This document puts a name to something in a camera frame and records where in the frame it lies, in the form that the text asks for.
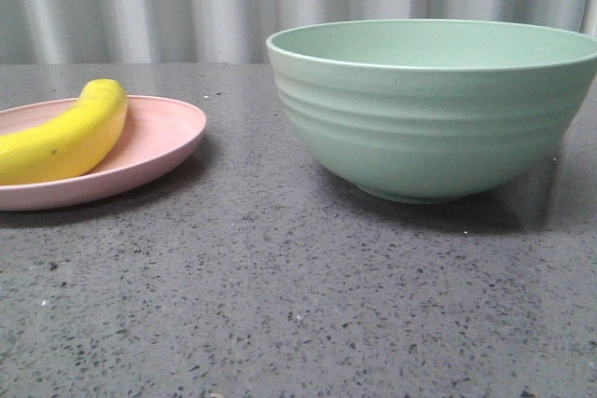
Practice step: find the yellow banana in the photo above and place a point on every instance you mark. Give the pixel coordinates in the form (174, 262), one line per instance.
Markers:
(69, 144)

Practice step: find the green ribbed bowl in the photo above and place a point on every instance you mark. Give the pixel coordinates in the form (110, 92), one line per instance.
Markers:
(428, 111)

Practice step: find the pink plate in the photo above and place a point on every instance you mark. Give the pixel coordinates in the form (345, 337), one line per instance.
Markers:
(159, 134)

